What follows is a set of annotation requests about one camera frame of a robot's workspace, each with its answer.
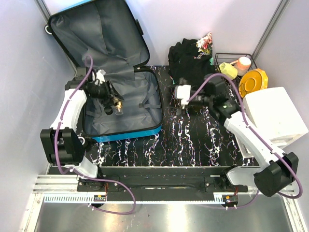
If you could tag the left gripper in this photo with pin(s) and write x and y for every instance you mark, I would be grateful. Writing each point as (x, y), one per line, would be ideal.
(110, 92)

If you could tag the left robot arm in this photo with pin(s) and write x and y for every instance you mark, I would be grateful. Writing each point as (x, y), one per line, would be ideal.
(61, 144)

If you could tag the black floral print garment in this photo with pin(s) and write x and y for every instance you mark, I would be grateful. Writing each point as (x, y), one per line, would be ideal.
(191, 60)

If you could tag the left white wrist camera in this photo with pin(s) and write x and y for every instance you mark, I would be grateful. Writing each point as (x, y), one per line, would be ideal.
(99, 77)

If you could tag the yellow plate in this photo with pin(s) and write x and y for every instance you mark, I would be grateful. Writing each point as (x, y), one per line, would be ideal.
(252, 81)

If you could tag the black wire dish rack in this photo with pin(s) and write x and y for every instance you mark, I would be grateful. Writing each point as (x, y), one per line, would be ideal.
(219, 58)

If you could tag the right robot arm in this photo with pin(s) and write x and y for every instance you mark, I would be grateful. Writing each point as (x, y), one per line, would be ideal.
(277, 170)

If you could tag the green cup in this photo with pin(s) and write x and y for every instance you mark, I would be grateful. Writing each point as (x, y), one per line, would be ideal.
(229, 70)

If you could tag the white drawer organizer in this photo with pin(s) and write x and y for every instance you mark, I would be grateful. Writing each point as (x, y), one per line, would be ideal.
(272, 111)

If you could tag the pink cup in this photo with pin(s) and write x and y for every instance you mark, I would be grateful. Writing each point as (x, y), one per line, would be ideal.
(242, 65)

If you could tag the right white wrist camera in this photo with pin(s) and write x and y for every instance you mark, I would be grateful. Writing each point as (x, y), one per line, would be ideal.
(182, 93)

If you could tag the aluminium rail frame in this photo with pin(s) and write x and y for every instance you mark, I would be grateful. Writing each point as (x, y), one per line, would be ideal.
(56, 206)

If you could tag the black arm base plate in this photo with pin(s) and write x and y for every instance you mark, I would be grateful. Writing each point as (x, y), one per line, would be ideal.
(161, 184)

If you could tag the black round cap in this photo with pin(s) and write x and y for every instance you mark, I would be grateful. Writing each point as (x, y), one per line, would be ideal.
(108, 110)

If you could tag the dark bottle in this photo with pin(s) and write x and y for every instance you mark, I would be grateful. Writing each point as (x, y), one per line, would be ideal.
(118, 108)

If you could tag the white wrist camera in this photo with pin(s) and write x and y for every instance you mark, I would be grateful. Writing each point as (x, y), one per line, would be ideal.
(182, 93)
(99, 77)

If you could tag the blue fish-print suitcase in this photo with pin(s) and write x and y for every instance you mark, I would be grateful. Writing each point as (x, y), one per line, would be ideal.
(107, 31)

